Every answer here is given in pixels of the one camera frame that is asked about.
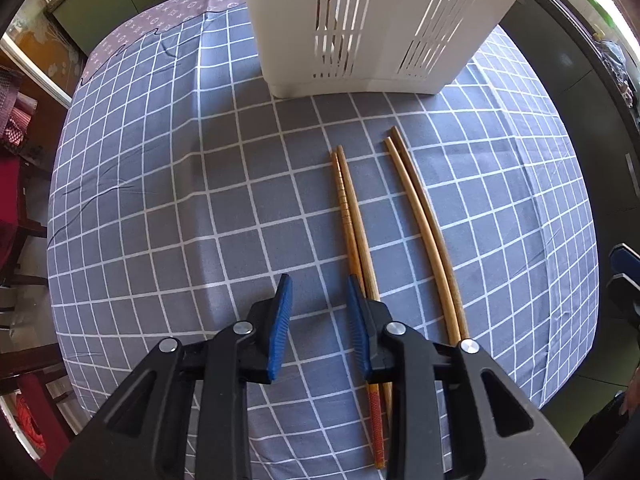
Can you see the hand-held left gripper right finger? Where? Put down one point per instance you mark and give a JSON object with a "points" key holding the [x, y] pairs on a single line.
{"points": [[357, 335]]}

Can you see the red patterned wooden chopstick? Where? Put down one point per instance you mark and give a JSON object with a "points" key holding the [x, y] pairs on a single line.
{"points": [[354, 210], [344, 210]]}

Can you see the blue checked tablecloth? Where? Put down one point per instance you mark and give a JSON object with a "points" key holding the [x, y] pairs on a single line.
{"points": [[200, 210]]}

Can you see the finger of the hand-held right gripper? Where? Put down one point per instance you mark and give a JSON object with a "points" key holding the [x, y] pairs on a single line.
{"points": [[627, 260], [630, 300]]}

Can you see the person's dark clothing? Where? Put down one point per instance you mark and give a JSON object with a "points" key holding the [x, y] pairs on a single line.
{"points": [[595, 440]]}

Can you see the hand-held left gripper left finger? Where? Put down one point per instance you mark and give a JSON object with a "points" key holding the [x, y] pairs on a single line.
{"points": [[277, 340]]}

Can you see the sliding glass door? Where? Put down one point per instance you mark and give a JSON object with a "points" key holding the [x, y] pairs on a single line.
{"points": [[40, 50]]}

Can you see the crumpled dish rag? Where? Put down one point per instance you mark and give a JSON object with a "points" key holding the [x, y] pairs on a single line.
{"points": [[617, 65]]}

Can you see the checked apron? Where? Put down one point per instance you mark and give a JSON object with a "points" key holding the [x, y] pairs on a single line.
{"points": [[15, 110]]}

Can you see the brown wooden chopstick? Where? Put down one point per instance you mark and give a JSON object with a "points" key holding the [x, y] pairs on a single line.
{"points": [[427, 240], [440, 240]]}

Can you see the white plastic utensil holder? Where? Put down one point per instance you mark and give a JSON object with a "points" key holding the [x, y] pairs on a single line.
{"points": [[280, 35]]}

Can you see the person's right hand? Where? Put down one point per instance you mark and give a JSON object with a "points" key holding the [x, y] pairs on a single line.
{"points": [[634, 390]]}

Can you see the dark kitchen countertop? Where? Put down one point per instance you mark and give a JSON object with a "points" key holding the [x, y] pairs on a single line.
{"points": [[590, 25]]}

